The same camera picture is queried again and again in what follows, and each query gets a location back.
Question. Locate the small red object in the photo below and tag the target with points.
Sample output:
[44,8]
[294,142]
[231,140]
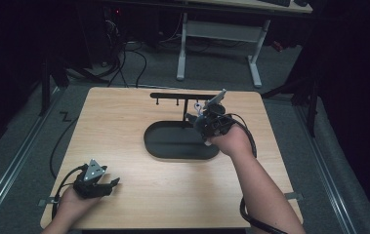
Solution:
[277,46]

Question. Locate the black metal stand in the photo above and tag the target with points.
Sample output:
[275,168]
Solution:
[312,104]
[45,87]

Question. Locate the grey tape strip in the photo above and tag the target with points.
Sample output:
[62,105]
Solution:
[295,196]
[44,202]

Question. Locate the black computer mouse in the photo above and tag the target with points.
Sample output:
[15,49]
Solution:
[301,2]

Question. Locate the black keyboard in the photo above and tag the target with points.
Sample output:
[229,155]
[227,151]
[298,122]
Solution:
[275,2]

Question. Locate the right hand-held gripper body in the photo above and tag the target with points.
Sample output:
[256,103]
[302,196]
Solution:
[218,123]

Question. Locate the black computer tower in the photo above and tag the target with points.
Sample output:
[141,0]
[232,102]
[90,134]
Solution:
[102,32]

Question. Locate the person's right hand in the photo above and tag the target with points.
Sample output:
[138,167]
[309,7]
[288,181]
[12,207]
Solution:
[234,141]

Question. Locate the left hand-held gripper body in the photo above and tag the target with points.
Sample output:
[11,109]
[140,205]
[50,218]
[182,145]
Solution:
[91,187]

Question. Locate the metal floor rail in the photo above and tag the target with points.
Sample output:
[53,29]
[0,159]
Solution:
[325,169]
[16,162]

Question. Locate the white frame wooden desk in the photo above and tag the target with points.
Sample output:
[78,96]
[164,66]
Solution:
[221,31]

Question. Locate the person's left hand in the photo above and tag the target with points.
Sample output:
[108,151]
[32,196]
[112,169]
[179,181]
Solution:
[70,206]

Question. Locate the black hook rack with tray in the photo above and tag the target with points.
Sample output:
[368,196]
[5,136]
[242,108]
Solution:
[176,141]

